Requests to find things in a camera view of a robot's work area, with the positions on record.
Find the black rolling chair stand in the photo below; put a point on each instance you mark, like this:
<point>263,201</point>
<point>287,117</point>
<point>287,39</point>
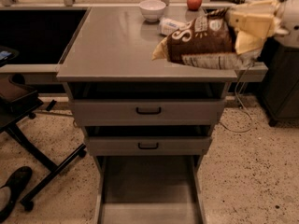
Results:
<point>8,124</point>

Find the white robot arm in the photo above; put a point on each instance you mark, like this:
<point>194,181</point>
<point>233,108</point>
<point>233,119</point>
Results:
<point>291,22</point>

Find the dark grey side cabinet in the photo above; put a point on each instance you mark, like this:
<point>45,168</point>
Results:
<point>279,90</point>

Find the black middle drawer handle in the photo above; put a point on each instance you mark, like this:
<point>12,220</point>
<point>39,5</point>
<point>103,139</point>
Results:
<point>149,146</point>

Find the brown padded seat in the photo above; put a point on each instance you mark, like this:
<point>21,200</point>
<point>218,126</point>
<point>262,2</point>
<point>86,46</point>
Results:
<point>14,93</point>

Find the black top drawer handle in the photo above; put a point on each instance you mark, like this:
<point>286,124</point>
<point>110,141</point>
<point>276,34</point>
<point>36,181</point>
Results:
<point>148,111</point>

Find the black shoe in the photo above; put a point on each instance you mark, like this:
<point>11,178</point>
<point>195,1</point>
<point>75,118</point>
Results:
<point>12,189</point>

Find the grey middle drawer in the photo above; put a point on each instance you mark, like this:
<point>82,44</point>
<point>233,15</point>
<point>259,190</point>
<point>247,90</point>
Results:
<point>123,140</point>

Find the grey drawer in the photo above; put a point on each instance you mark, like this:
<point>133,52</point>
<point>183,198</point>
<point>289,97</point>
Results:
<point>149,190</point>
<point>123,140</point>
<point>114,103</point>

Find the black drawer handle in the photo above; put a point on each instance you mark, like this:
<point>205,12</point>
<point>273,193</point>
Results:
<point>149,146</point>
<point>148,111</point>

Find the red apple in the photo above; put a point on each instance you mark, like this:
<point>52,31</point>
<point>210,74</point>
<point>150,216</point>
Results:
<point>194,4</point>

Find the grey top drawer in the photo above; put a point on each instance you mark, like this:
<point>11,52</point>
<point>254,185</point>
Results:
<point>114,103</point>

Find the clear plastic water bottle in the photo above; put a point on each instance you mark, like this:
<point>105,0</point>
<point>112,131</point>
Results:
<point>168,26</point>

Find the brown sea salt chip bag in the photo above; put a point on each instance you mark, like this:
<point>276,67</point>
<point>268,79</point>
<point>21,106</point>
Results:
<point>205,42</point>

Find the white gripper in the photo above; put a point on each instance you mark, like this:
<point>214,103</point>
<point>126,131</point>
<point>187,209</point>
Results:
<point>289,20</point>

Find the grey bottom drawer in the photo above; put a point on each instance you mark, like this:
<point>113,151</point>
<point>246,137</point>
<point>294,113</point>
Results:
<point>149,190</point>

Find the white ceramic bowl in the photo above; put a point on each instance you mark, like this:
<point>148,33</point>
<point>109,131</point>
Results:
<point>152,10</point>

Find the grey drawer cabinet with counter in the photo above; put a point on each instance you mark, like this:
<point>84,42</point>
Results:
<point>114,44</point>

